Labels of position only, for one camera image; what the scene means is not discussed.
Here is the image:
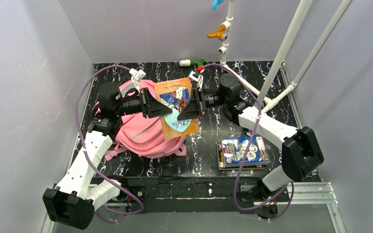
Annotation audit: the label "pink sticker book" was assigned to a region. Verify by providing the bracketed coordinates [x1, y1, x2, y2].
[154, 78, 199, 140]

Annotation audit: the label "pink student backpack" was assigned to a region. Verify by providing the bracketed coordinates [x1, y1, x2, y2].
[88, 80, 187, 160]

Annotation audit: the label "blue treehouse book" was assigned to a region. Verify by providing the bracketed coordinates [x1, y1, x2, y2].
[218, 135, 271, 168]

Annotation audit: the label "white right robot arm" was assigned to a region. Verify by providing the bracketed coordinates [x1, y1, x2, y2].
[177, 74, 324, 195]

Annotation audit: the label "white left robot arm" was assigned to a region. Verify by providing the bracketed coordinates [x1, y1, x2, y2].
[43, 80, 171, 230]

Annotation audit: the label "green white pipe fitting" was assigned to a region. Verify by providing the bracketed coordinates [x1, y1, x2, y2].
[179, 59, 205, 72]

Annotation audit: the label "stacked grey books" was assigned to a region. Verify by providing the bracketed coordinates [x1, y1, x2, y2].
[218, 143, 266, 171]

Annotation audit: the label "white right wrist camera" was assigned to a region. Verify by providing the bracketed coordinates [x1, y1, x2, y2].
[188, 66, 204, 88]

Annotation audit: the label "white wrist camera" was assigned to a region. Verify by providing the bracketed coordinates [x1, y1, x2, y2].
[129, 68, 146, 90]
[188, 66, 204, 88]

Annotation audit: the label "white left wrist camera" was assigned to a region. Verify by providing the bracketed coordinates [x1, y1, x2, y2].
[129, 68, 146, 90]

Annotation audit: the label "white pvc pipe frame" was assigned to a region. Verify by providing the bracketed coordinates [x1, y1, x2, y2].
[218, 0, 354, 114]

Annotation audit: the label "orange tap handle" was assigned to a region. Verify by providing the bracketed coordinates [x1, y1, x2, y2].
[207, 25, 228, 41]

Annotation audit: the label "aluminium rail frame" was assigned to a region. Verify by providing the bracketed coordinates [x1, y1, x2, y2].
[41, 66, 347, 233]

